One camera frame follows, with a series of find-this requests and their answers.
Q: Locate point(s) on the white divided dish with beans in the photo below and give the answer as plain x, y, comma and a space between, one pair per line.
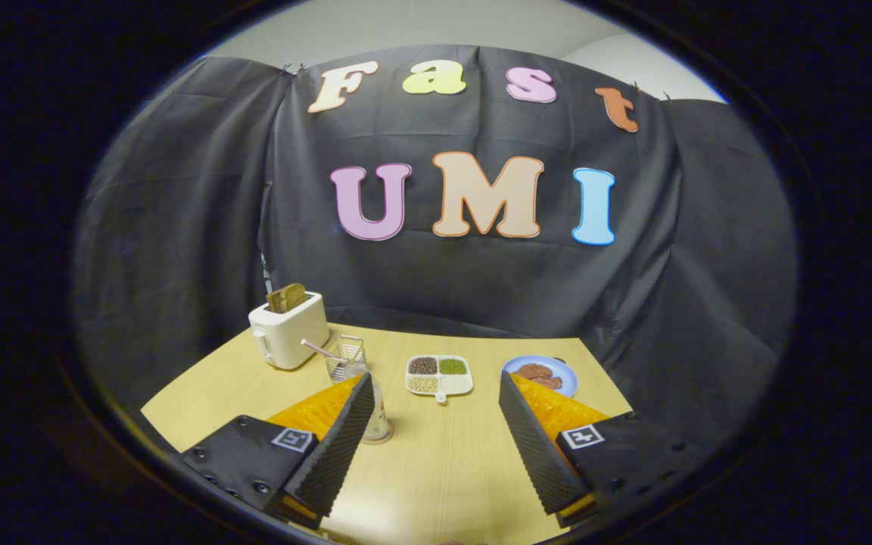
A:
440, 384

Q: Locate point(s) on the white toaster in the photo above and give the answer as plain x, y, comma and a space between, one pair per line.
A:
288, 333

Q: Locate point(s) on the light blue plate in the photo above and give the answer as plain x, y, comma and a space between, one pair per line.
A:
568, 375

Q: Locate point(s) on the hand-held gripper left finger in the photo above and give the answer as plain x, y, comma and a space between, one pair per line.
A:
341, 446

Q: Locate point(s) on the brown meat piece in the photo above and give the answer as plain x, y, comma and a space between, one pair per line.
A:
552, 382
533, 371

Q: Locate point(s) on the clear glass bottle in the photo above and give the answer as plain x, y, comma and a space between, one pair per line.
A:
378, 416

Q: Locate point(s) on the brown toast slice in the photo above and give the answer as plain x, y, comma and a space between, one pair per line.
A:
287, 297

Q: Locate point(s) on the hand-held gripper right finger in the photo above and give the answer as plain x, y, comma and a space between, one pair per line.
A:
534, 446

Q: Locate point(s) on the wooden table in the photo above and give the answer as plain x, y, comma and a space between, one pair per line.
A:
443, 469

